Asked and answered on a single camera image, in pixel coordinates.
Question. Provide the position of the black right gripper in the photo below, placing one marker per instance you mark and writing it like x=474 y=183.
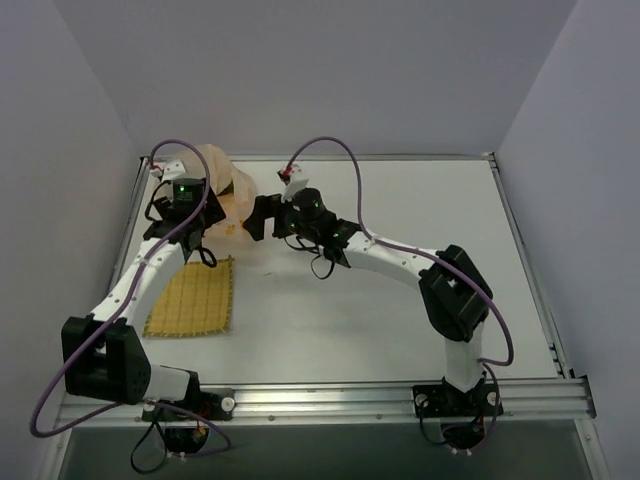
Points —
x=273 y=215

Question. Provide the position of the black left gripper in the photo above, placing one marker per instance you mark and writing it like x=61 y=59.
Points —
x=211 y=205

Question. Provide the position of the banana print plastic bag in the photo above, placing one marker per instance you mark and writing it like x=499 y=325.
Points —
x=235 y=191

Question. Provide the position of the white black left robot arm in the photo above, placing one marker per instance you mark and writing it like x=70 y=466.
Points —
x=103 y=355

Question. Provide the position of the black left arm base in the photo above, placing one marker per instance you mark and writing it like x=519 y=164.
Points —
x=187 y=433

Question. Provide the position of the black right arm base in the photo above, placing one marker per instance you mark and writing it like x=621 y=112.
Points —
x=461 y=421

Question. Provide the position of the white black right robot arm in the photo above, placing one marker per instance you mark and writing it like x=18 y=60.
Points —
x=454 y=309

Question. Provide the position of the yellow woven placemat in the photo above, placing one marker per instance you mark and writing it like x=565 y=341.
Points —
x=197 y=302

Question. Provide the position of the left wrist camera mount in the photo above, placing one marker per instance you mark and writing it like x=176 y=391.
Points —
x=169 y=170

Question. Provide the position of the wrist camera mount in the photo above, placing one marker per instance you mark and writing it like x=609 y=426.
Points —
x=294 y=180
x=169 y=170

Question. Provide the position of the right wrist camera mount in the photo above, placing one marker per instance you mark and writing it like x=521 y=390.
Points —
x=294 y=180

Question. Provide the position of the front aluminium mounting rail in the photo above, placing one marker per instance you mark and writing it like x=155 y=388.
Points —
x=391 y=402

